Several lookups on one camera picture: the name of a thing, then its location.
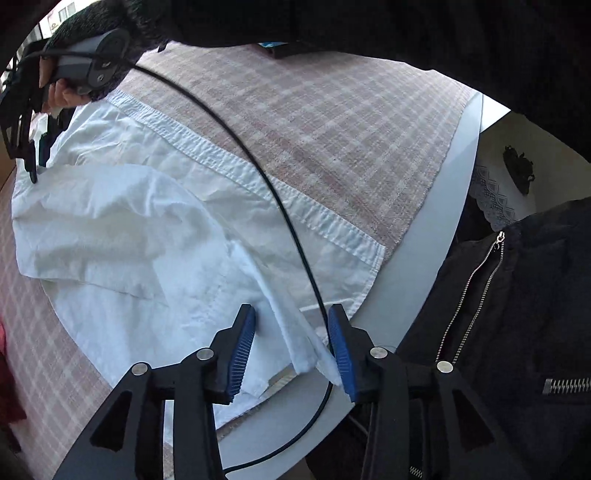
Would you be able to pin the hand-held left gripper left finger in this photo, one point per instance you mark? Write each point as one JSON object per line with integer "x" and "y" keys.
{"x": 242, "y": 355}

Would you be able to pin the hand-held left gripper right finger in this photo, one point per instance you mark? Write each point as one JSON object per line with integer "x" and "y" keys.
{"x": 344, "y": 355}

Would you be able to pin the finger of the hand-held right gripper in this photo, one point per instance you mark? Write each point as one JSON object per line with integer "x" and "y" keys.
{"x": 25, "y": 152}

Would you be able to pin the white shirt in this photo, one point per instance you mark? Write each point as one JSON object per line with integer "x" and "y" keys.
{"x": 138, "y": 230}

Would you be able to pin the person's right hand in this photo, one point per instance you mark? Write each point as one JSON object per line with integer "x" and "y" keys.
{"x": 64, "y": 97}

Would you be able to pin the folded blue garment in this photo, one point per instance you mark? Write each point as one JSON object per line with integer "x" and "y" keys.
{"x": 272, "y": 44}

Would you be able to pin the person's black jacket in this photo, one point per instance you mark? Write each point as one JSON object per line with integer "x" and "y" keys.
{"x": 531, "y": 300}

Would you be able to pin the pink plaid blanket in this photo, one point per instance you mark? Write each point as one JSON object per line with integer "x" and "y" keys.
{"x": 323, "y": 129}

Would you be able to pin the maroon garment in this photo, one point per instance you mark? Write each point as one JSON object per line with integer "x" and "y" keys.
{"x": 9, "y": 392}

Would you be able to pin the small dark ornament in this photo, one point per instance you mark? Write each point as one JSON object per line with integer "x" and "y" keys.
{"x": 517, "y": 168}

